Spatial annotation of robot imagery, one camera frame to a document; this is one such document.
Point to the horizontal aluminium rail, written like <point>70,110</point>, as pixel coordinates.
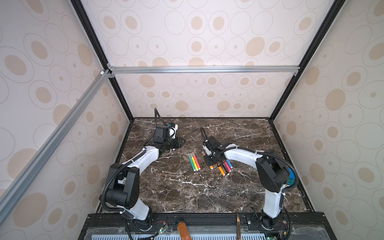
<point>205,70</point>

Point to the green marker pen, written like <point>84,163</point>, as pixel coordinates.
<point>188,155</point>

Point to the black white-capped marker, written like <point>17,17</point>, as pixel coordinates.
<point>225,169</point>

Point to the yellow marker pen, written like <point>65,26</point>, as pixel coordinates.
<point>194,162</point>

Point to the blue-lidded plastic cup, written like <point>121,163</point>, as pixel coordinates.
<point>292,178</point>

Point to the orange-brown handle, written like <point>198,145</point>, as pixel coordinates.
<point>183,231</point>

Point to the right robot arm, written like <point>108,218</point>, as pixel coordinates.
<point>276,174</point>

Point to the diagonal aluminium rail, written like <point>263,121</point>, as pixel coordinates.
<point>20,185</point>

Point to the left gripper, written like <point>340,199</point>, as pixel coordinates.
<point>178,143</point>

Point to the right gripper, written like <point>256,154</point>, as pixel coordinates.
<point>209,156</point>

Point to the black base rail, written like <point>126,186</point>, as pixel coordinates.
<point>208,226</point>

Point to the brown thin stick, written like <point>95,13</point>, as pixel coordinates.
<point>238,227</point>

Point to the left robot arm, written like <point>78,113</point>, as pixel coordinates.
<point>122,188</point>

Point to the pink marker pen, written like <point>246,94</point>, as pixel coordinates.
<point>196,161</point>

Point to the red-pink marker pen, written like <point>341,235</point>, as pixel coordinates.
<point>228,169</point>

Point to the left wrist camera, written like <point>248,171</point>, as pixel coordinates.
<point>163,133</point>

